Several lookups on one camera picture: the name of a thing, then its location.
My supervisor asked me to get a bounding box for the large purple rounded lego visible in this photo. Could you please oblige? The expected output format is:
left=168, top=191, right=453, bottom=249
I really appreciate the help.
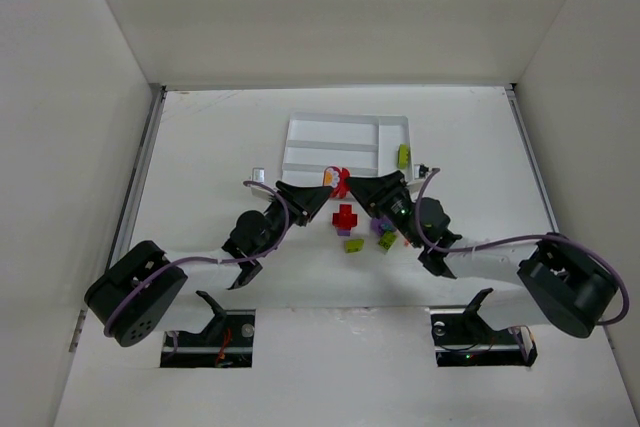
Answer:
left=370, top=217, right=396, bottom=237

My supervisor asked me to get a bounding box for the long green lego brick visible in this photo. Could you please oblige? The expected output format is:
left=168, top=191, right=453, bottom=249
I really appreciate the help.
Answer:
left=396, top=144, right=410, bottom=169

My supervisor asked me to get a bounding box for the red flower lego brick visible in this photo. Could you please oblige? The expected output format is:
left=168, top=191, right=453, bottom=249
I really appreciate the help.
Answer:
left=323, top=166, right=350, bottom=199

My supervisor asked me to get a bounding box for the red long lego brick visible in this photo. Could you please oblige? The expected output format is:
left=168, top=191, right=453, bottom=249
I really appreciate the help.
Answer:
left=332, top=204, right=358, bottom=231

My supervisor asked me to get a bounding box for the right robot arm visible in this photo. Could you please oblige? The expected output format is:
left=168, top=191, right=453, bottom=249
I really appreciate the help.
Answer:
left=346, top=171, right=630, bottom=338

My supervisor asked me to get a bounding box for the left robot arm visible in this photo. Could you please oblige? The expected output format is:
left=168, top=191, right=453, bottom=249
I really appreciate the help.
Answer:
left=84, top=180, right=333, bottom=347

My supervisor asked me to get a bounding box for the green flat square lego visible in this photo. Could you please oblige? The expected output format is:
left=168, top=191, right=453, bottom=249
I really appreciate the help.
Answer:
left=378, top=231, right=397, bottom=252

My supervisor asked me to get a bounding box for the white divided sorting tray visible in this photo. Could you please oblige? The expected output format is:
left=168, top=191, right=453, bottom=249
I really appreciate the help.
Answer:
left=281, top=112, right=415, bottom=187

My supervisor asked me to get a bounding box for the green sloped lego brick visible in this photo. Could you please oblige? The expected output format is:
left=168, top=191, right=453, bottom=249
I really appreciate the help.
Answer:
left=344, top=239, right=365, bottom=254

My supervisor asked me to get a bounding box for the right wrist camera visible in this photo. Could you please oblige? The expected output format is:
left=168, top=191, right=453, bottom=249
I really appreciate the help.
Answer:
left=414, top=164, right=431, bottom=179

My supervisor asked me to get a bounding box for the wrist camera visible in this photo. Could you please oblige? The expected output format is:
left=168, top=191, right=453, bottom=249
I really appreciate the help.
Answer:
left=414, top=164, right=431, bottom=179
left=251, top=167, right=265, bottom=183

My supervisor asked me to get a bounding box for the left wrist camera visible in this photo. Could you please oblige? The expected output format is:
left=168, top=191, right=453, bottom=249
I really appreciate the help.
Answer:
left=251, top=167, right=265, bottom=183

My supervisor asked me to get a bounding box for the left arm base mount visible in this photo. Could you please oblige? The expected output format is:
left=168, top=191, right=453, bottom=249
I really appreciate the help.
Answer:
left=159, top=290, right=256, bottom=369

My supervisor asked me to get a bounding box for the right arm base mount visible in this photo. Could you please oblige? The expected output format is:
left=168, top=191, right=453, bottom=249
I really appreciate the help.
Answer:
left=430, top=288, right=538, bottom=368

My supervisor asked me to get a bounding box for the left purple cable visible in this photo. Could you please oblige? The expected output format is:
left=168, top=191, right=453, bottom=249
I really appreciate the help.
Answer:
left=102, top=179, right=291, bottom=338

